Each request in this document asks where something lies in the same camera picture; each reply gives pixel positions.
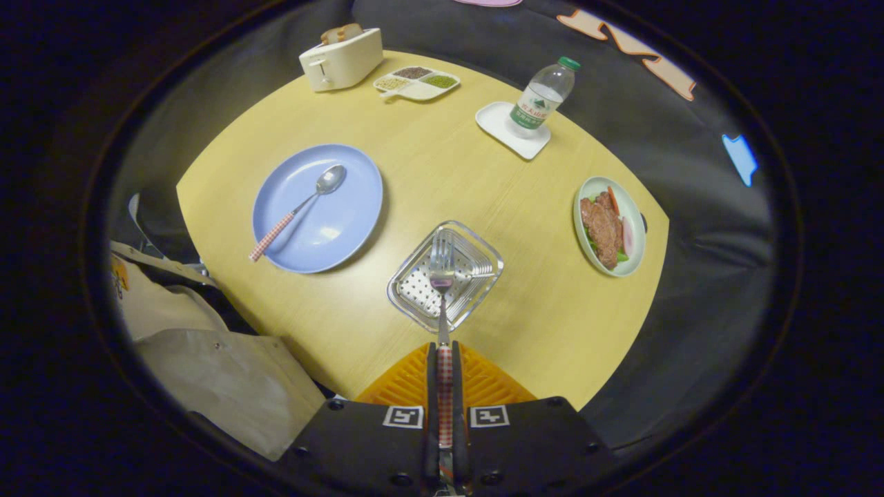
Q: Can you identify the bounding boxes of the white divided dish with beans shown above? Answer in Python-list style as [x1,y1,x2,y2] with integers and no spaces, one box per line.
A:
[373,66,461,102]

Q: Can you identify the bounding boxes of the spoon with checked handle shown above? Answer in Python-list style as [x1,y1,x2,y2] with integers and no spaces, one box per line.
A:
[249,164,347,263]

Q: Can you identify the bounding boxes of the white square coaster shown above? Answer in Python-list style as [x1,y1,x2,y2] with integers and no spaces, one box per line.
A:
[475,101,552,161]

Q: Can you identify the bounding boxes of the green plate with meat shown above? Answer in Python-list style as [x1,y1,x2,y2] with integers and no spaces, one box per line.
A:
[573,176,647,278]

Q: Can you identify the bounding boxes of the cream toaster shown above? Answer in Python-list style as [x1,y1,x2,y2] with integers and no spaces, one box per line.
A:
[298,28,384,93]

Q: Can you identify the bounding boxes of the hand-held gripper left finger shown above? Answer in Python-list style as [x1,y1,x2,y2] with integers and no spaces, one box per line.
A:
[276,342,443,497]

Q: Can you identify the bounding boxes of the clear water bottle green cap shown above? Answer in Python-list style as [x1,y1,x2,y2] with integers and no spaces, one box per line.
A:
[510,57,582,139]

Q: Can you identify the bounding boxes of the fork with checked handle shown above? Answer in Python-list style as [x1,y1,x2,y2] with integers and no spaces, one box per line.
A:
[428,231,457,487]

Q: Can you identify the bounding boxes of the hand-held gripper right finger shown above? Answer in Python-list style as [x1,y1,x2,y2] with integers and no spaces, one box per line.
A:
[450,340,619,497]

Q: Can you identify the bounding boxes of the person's beige clothing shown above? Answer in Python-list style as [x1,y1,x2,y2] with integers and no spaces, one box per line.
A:
[110,238,325,462]

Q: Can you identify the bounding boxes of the blue plate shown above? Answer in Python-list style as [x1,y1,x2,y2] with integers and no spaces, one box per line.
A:
[251,144,384,274]

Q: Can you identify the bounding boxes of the metal wire basket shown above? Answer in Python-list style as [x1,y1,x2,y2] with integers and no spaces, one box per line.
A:
[386,220,505,335]

